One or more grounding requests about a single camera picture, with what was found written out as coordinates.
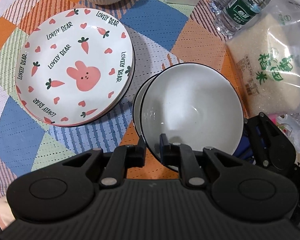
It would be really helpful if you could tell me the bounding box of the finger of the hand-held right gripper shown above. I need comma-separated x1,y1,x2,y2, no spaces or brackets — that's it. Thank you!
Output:
244,112,278,167

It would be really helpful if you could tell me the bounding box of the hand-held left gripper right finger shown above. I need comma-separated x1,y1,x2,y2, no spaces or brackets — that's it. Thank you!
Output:
159,134,240,188

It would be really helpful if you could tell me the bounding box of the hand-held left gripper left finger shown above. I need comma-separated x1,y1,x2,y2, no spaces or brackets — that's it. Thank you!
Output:
62,137,147,188

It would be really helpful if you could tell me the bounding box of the white bunny carrot plate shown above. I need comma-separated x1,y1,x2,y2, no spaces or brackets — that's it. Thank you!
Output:
15,8,135,127

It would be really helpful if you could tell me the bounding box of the white pink plastic packaging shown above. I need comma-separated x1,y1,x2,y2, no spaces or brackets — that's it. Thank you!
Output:
272,114,300,155

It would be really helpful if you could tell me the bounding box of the clear bag of rice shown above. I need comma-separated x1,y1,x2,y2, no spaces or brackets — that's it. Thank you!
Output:
225,0,300,120

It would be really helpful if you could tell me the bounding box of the colourful patchwork tablecloth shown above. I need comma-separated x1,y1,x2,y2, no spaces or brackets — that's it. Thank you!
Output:
0,0,255,230

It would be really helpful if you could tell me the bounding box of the green label water bottle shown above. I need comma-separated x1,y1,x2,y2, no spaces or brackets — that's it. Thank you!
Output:
215,0,275,37

